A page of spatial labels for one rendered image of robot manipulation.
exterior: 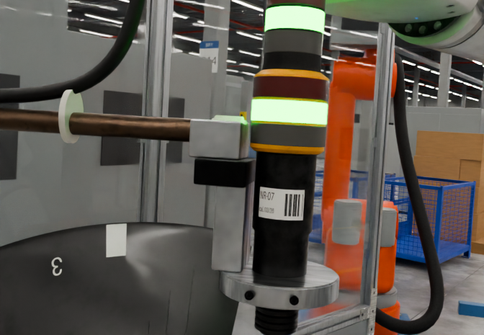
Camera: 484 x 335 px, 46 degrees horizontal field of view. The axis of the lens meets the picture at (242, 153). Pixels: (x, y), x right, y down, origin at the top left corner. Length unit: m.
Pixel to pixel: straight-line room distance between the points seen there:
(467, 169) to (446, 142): 0.47
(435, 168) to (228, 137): 8.06
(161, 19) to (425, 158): 7.42
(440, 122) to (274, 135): 10.68
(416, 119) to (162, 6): 10.09
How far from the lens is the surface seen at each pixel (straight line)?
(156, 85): 1.13
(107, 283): 0.48
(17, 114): 0.38
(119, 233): 0.50
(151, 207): 1.15
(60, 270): 0.49
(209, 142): 0.32
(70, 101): 0.36
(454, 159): 8.28
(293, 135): 0.31
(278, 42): 0.32
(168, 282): 0.47
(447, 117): 10.94
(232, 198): 0.32
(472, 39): 0.49
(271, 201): 0.32
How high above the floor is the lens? 1.54
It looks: 3 degrees down
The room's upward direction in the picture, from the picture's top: 3 degrees clockwise
